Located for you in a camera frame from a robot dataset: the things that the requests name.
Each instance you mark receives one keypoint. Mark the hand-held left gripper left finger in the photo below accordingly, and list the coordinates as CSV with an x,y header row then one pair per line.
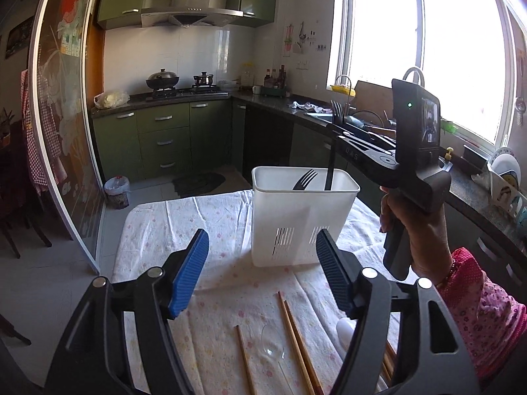
x,y
189,271

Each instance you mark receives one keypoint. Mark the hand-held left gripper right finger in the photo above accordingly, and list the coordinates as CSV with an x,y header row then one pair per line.
x,y
333,267

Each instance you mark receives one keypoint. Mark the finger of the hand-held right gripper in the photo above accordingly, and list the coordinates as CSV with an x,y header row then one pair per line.
x,y
358,146
370,129

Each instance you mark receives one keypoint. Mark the black plastic fork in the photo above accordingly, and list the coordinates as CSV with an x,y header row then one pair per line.
x,y
331,152
305,180

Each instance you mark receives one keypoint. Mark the white plastic utensil holder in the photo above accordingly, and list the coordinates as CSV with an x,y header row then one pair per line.
x,y
302,222

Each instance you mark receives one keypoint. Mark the white spoon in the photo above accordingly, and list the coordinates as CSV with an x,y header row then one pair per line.
x,y
345,333

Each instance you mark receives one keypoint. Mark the wooden chopstick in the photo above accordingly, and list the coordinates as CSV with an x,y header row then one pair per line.
x,y
294,345
390,358
387,372
304,354
246,362

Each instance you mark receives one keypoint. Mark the clear plastic spoon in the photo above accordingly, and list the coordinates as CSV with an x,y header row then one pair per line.
x,y
274,347

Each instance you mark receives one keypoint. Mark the person's right forearm pink sleeve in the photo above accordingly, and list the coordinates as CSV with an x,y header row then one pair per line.
x,y
486,308

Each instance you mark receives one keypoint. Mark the person's right hand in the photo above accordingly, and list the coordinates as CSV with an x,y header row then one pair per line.
x,y
430,234

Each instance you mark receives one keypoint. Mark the dark pan in sink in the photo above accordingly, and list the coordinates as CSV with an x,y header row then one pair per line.
x,y
362,122

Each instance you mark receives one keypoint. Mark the wooden cutting board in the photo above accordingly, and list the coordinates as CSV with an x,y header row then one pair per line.
x,y
370,98

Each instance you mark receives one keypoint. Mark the green basket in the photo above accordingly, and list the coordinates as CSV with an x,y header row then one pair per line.
x,y
448,127

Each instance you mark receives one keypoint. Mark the yellow soap dispenser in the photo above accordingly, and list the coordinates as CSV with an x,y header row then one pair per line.
x,y
448,156

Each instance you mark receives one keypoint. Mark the white floral tablecloth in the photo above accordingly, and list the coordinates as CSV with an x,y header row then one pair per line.
x,y
230,296

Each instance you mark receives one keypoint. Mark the yellow basket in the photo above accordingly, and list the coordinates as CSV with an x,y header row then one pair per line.
x,y
341,87

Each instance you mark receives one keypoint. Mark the steel faucet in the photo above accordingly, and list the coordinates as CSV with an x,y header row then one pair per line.
x,y
413,73

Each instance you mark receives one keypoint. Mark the grey dish cloth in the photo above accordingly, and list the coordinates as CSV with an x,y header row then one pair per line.
x,y
306,106

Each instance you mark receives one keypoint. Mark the window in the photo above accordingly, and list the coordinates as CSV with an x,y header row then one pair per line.
x,y
453,49

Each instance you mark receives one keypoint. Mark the dark floor mat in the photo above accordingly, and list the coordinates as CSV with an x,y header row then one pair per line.
x,y
197,184

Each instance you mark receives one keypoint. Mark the white plate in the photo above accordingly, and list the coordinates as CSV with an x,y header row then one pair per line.
x,y
504,166

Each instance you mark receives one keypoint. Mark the group of sauce bottles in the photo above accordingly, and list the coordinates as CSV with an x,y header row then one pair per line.
x,y
276,80

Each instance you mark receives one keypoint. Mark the trash bin with liner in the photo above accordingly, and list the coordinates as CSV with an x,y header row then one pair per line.
x,y
117,193

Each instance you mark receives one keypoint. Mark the white dish rack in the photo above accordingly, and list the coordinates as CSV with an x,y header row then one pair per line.
x,y
508,193

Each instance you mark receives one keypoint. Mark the clear plastic container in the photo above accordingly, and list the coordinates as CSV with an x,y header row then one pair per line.
x,y
246,74

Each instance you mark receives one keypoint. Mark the green base cabinets with drawers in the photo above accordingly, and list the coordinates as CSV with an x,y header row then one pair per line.
x,y
164,135

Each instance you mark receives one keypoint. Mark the dark kettle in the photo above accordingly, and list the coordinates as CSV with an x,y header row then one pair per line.
x,y
204,79

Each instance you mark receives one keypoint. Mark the gas stove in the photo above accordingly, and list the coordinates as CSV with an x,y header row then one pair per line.
x,y
189,91

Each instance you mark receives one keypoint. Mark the wooden dining chair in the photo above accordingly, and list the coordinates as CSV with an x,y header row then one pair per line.
x,y
16,214

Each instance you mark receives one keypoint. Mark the glass sliding door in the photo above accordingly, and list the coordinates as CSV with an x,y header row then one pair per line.
x,y
66,131

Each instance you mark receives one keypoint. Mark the white plastic bag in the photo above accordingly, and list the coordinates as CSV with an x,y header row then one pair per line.
x,y
111,100

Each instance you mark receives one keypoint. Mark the black wok with lid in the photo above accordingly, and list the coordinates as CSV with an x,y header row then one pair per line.
x,y
162,79

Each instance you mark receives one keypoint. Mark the red checked apron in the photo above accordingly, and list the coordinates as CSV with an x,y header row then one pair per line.
x,y
37,140

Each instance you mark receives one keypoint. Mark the steel range hood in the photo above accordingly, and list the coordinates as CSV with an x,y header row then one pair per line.
x,y
193,8

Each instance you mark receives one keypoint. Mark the wall stickers and hooks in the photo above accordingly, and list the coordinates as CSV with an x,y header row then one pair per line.
x,y
302,37

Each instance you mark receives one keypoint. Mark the dark wall picture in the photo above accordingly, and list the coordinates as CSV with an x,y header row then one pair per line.
x,y
19,37

